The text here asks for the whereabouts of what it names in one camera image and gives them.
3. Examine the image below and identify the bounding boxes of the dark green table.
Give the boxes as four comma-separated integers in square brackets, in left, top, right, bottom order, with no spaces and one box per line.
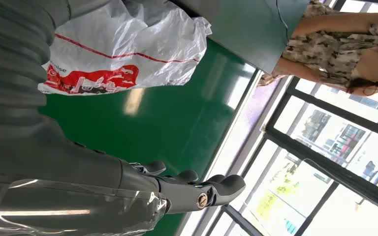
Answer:
[172,0,310,75]

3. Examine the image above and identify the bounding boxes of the black window frame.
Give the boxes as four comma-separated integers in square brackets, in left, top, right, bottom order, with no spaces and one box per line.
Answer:
[205,76,378,236]

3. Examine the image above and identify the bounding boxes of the thin dark cable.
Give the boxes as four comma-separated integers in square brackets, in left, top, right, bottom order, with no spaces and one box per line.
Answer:
[275,0,289,41]

